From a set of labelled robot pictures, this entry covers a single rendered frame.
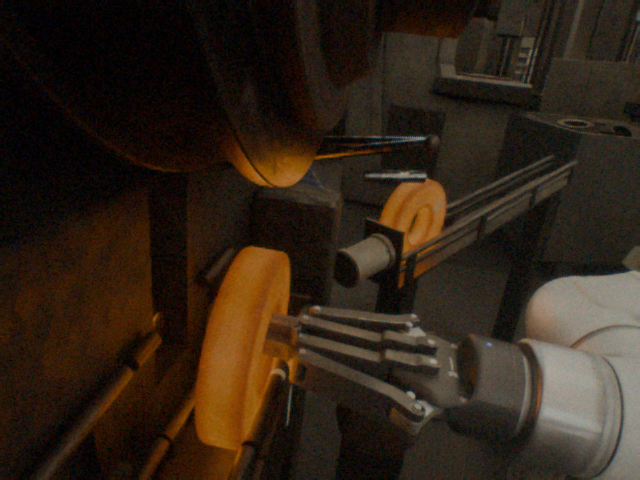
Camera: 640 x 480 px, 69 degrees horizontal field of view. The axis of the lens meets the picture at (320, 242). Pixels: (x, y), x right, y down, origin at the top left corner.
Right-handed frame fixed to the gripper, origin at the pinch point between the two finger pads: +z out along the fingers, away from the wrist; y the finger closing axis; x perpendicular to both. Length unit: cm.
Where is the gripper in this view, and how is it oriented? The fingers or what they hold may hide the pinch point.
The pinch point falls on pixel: (251, 327)
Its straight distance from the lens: 37.9
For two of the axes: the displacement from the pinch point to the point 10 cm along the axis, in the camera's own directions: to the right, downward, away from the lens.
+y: 1.6, -3.6, 9.2
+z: -9.7, -2.3, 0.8
